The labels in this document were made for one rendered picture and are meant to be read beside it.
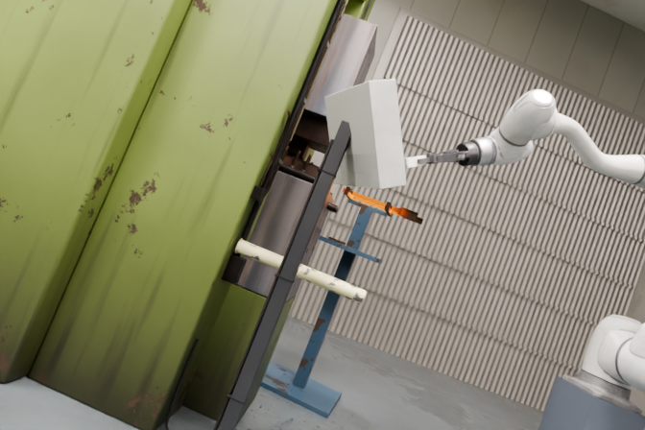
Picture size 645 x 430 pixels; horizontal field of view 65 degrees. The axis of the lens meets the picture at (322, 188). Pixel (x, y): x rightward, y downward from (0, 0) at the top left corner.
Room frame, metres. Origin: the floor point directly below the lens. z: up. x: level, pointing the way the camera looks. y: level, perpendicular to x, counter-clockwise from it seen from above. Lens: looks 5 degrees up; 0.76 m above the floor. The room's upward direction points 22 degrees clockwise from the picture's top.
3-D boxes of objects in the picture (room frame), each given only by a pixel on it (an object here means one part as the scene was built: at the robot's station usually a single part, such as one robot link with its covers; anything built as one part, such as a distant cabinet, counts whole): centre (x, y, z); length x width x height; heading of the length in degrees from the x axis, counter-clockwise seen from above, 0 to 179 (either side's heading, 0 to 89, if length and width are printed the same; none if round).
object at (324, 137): (2.03, 0.23, 1.12); 0.42 x 0.20 x 0.10; 84
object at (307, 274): (1.65, -0.03, 0.62); 0.44 x 0.05 x 0.05; 84
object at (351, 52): (2.07, 0.22, 1.37); 0.42 x 0.39 x 0.40; 84
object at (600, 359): (1.70, -1.12, 0.77); 0.18 x 0.16 x 0.22; 7
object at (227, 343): (2.08, 0.23, 0.23); 0.56 x 0.38 x 0.47; 84
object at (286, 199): (2.08, 0.23, 0.69); 0.56 x 0.38 x 0.45; 84
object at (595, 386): (1.73, -1.12, 0.63); 0.22 x 0.18 x 0.06; 6
